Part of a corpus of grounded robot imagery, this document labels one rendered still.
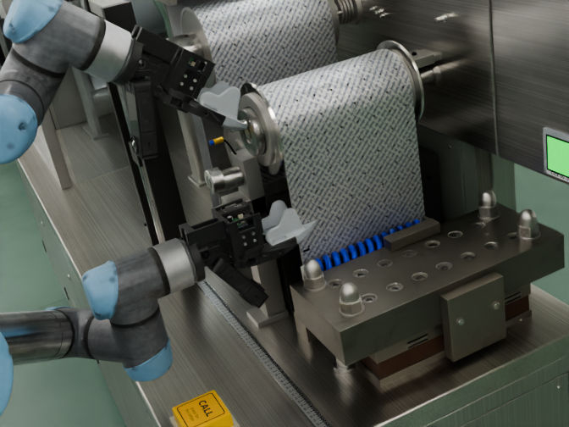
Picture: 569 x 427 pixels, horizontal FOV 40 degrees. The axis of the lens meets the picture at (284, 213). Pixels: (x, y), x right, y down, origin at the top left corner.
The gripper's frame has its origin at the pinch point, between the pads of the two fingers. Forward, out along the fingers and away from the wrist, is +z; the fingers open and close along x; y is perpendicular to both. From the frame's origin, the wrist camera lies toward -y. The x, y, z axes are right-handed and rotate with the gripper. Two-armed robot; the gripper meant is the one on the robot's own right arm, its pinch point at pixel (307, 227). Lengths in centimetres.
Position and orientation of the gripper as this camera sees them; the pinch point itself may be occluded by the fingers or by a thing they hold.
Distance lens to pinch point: 124.9
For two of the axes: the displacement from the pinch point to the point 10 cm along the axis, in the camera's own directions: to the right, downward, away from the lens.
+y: -1.7, -8.9, -4.3
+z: 8.9, -3.3, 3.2
